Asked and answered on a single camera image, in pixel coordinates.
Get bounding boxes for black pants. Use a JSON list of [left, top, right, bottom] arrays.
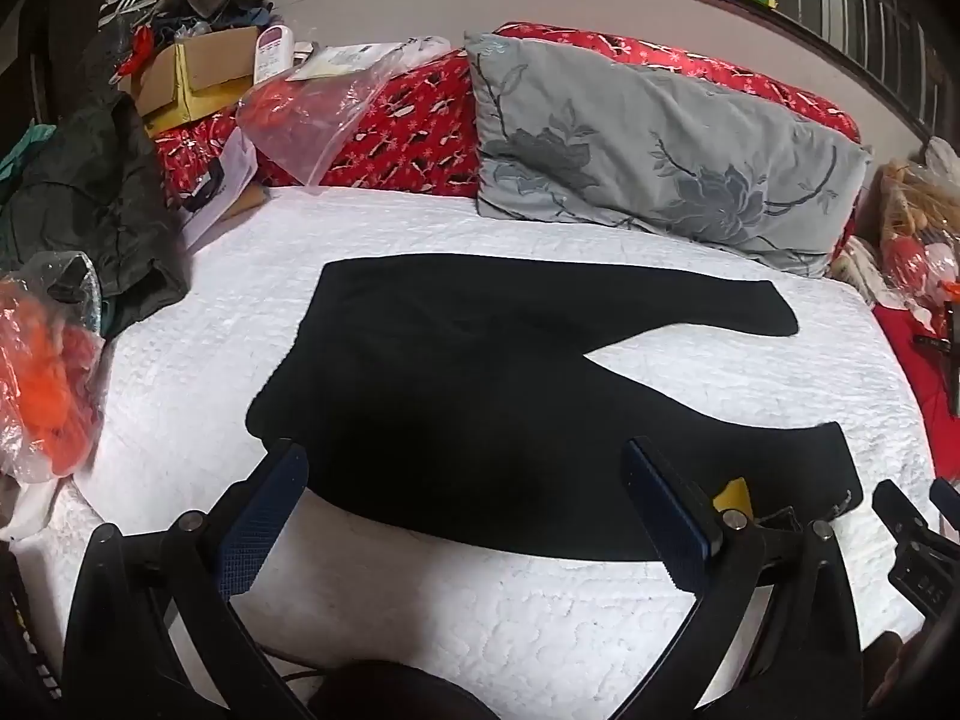
[[245, 254, 862, 562]]

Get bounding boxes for white quilted bed cover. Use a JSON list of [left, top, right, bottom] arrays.
[[10, 184, 939, 720]]

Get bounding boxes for bagged items right side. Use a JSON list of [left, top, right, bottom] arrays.
[[828, 137, 958, 338]]

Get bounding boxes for orange item in plastic bag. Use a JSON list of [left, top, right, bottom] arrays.
[[2, 252, 104, 484]]

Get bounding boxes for white paper sheet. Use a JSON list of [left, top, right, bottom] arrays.
[[179, 128, 257, 250]]

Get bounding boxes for dark green jacket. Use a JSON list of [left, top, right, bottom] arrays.
[[2, 28, 189, 340]]

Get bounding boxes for clear plastic bag red contents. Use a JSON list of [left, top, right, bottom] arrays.
[[236, 37, 423, 185]]

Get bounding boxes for red patterned bedding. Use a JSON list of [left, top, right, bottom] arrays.
[[153, 21, 861, 200]]

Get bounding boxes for grey floral pillow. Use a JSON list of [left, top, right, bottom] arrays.
[[464, 34, 871, 277]]

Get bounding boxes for cardboard box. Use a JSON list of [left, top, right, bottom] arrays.
[[119, 26, 259, 137]]

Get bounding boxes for white pink bottle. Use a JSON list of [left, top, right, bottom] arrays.
[[252, 25, 295, 85]]

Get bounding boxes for pile of clothes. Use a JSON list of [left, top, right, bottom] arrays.
[[98, 0, 274, 54]]

